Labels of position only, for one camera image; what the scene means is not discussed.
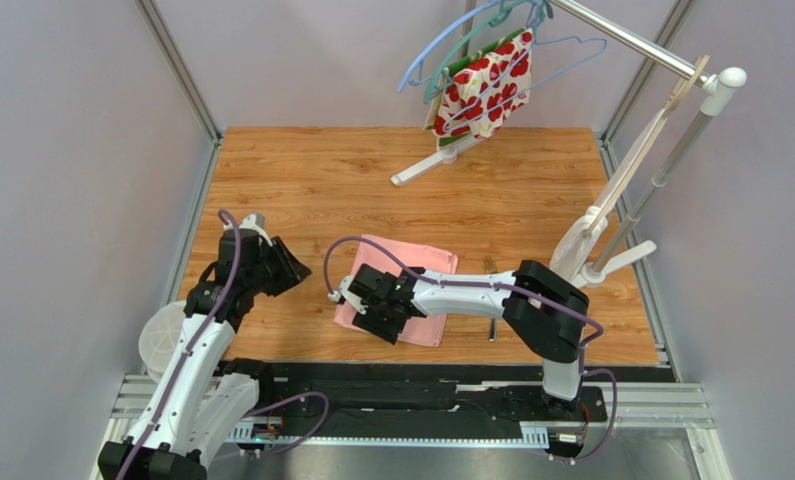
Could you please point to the red floral cloth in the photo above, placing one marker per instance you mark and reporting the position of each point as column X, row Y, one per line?
column 482, row 90

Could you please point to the white hanging cloth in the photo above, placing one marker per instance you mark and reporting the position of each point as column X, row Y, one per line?
column 577, row 243

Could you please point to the teal green hanger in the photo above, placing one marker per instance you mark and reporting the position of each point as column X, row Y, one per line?
column 475, row 19

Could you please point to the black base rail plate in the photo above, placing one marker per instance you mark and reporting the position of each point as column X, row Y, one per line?
column 413, row 401

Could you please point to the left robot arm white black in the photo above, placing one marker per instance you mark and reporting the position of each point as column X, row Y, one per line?
column 183, row 425

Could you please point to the thin blue wire hanger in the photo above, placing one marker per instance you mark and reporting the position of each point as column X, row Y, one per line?
column 541, row 72

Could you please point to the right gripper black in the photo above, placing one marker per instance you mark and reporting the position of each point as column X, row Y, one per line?
column 376, row 308

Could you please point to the white mesh basket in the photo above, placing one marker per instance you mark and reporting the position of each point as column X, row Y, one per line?
column 159, row 337

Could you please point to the light blue hanger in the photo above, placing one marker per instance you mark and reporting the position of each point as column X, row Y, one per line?
column 455, row 40

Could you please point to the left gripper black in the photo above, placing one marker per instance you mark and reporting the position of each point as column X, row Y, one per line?
column 297, row 270

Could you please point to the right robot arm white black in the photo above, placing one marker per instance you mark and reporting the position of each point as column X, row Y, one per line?
column 545, row 311

